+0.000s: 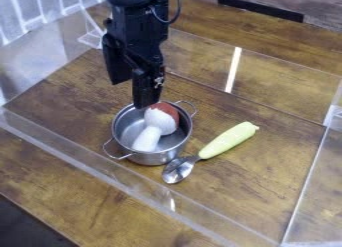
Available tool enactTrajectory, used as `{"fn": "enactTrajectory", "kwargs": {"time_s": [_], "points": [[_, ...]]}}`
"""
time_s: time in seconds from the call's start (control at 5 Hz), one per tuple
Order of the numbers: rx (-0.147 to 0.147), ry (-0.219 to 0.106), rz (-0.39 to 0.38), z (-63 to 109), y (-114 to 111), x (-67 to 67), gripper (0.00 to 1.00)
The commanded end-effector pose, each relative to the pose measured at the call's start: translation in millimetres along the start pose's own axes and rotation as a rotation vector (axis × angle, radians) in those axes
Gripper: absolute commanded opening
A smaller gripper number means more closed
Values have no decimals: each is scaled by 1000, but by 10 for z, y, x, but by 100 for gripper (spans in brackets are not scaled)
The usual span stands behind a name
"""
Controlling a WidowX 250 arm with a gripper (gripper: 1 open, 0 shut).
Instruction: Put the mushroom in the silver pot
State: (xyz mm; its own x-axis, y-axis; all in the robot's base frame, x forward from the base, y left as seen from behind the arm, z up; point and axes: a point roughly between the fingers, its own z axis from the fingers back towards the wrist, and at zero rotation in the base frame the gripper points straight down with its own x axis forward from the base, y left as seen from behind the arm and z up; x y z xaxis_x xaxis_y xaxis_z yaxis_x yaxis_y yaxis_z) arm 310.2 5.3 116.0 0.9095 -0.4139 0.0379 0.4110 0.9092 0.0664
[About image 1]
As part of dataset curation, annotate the red and white plush mushroom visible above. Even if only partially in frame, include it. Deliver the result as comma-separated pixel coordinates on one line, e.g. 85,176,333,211
133,102,180,152

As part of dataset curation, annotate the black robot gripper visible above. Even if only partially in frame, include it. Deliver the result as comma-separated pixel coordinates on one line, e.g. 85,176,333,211
102,0,169,109

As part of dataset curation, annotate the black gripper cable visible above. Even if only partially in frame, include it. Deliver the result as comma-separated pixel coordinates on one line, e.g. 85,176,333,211
149,0,184,25

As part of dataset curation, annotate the spoon with yellow-green handle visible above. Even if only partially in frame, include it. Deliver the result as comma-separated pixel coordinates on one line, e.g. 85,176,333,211
162,122,260,184

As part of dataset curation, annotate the black baseboard strip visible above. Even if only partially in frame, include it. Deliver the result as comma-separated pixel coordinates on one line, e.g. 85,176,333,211
217,0,305,23

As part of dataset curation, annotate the clear acrylic triangle bracket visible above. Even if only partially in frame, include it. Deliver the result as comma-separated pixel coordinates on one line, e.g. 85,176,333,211
78,11,105,49

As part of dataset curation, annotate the silver metal pot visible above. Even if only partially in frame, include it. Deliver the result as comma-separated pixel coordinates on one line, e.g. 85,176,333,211
103,101,198,166

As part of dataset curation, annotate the clear acrylic enclosure wall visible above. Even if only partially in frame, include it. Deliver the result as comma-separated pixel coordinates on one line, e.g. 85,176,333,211
0,0,342,247

